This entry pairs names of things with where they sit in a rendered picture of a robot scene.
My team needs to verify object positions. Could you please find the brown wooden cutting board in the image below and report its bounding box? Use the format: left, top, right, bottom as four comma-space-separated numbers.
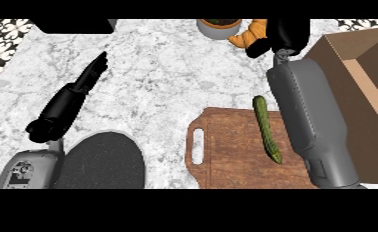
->
185, 106, 320, 190

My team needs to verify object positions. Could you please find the dark speckled oval placemat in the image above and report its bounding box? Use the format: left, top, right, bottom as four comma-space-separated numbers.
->
52, 130, 148, 190

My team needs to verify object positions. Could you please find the black appliance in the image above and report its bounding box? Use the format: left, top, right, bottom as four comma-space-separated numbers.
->
29, 19, 118, 35

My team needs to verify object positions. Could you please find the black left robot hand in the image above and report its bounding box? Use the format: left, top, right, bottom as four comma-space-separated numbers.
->
24, 51, 109, 144

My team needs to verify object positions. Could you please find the orange croissant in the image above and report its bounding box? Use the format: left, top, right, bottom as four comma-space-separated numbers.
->
227, 19, 270, 50

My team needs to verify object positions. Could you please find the potted plant in grey pot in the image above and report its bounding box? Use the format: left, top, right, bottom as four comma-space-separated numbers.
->
195, 19, 244, 41

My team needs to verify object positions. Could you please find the brown cardboard box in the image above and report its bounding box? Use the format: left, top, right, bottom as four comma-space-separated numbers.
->
300, 27, 378, 185

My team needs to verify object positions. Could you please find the green cucumber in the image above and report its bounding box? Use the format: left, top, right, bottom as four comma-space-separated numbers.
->
251, 95, 285, 165

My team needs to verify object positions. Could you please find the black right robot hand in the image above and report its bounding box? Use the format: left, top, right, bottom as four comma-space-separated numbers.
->
244, 19, 312, 59

